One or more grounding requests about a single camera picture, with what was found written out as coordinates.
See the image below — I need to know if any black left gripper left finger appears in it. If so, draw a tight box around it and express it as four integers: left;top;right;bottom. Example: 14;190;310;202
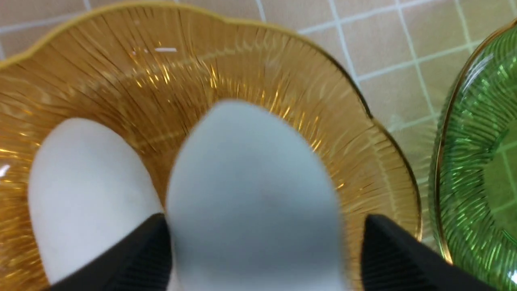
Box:
49;213;173;291

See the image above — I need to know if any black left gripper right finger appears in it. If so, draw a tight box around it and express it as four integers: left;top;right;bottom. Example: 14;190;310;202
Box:
360;214;493;291

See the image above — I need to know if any white radish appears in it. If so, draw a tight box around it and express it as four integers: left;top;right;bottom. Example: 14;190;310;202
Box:
166;101;350;291
28;118;163;283

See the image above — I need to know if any green ribbed glass plate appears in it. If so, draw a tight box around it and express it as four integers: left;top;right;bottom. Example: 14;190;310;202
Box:
428;20;516;291

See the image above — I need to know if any amber ribbed glass plate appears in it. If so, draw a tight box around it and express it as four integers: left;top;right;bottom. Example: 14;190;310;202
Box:
0;1;422;291

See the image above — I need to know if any beige checkered tablecloth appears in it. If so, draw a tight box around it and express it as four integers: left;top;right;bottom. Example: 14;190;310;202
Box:
1;0;516;248

